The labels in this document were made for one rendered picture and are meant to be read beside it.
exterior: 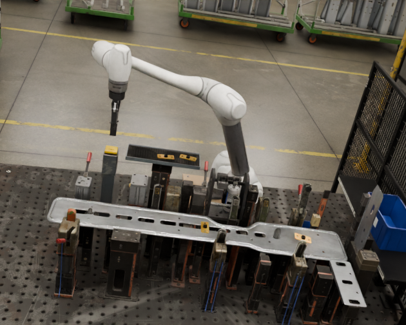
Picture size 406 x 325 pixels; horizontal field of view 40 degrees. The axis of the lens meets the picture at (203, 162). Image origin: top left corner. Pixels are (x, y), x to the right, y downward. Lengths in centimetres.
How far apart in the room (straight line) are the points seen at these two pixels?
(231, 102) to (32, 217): 120
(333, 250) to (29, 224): 153
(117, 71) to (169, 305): 108
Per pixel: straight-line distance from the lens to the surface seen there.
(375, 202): 261
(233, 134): 287
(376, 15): 1060
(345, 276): 255
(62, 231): 236
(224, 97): 273
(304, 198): 272
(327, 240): 273
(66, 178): 336
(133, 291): 262
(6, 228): 297
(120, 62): 253
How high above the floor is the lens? 249
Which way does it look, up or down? 29 degrees down
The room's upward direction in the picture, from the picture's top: 11 degrees clockwise
